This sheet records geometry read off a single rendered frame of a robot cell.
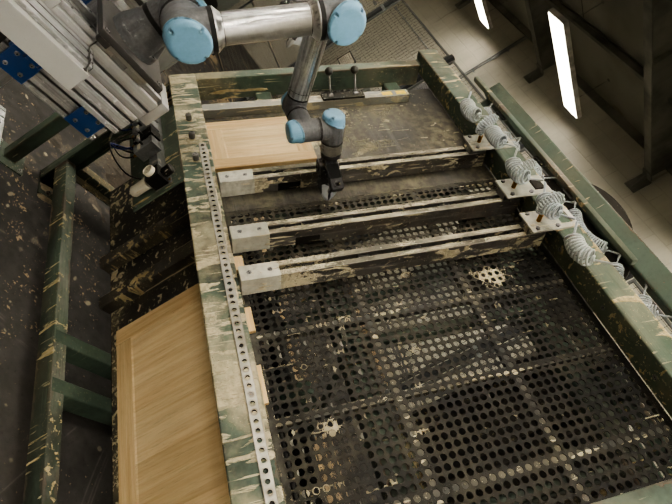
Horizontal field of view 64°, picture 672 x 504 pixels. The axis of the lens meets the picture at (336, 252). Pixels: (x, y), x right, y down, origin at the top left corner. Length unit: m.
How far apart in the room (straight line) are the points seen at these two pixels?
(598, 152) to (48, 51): 7.11
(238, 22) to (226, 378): 0.93
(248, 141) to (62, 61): 0.94
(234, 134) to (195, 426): 1.17
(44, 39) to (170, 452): 1.21
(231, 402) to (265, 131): 1.25
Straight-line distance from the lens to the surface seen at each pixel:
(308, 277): 1.71
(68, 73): 1.56
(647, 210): 7.37
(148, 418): 1.97
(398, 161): 2.14
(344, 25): 1.56
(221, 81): 2.64
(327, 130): 1.78
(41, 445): 1.95
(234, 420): 1.44
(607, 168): 7.75
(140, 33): 1.64
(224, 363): 1.52
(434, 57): 2.87
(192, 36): 1.48
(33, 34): 1.52
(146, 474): 1.91
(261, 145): 2.25
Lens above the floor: 1.51
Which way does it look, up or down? 11 degrees down
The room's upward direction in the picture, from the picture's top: 60 degrees clockwise
